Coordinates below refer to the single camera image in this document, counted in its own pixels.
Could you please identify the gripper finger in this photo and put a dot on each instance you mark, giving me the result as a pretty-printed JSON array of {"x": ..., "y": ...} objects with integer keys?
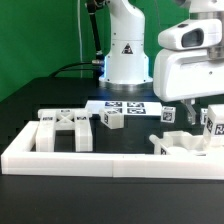
[{"x": 191, "y": 113}]

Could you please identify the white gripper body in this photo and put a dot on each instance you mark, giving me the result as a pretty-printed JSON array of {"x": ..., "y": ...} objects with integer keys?
[{"x": 180, "y": 75}]

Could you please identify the white chair seat part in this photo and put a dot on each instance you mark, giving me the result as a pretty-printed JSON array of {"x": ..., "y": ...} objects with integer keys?
[{"x": 183, "y": 143}]

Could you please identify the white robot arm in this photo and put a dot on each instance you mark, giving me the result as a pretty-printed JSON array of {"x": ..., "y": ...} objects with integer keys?
[{"x": 126, "y": 66}]

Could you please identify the white chair back part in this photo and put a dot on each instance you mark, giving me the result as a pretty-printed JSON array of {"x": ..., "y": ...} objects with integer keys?
[{"x": 53, "y": 120}]

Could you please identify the white tag sheet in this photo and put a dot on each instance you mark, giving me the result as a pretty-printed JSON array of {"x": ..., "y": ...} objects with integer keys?
[{"x": 126, "y": 107}]

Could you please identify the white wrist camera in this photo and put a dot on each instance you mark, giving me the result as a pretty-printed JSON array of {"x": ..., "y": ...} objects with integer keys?
[{"x": 192, "y": 34}]

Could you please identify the white U-shaped fence frame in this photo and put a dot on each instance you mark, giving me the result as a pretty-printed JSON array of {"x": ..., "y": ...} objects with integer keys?
[{"x": 20, "y": 159}]

